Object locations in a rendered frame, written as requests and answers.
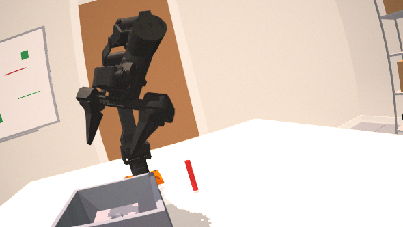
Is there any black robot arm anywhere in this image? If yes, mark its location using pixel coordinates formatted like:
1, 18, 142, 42
92, 10, 167, 176

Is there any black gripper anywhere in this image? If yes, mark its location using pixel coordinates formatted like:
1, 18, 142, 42
76, 61, 175, 157

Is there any red peg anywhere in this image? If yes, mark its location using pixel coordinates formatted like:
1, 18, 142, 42
185, 159, 198, 191

